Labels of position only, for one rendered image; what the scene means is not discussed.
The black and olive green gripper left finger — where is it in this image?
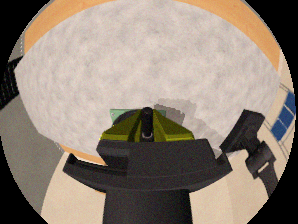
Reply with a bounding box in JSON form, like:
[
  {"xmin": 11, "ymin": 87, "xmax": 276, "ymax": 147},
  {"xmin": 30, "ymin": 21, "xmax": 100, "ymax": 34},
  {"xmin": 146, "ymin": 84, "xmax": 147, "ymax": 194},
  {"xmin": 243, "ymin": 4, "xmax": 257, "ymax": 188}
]
[{"xmin": 99, "ymin": 109, "xmax": 142, "ymax": 142}]

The green bench vise with handwheel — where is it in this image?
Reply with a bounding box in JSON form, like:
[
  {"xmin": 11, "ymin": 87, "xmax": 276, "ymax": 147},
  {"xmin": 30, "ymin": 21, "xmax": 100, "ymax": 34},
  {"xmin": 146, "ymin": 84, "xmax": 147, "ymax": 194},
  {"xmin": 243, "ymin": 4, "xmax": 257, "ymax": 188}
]
[{"xmin": 109, "ymin": 107, "xmax": 166, "ymax": 142}]

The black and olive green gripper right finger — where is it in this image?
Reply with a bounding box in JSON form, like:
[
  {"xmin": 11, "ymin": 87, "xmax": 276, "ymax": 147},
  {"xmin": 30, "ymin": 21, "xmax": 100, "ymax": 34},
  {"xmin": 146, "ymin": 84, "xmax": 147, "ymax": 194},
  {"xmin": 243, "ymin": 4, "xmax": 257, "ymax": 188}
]
[{"xmin": 153, "ymin": 109, "xmax": 195, "ymax": 142}]

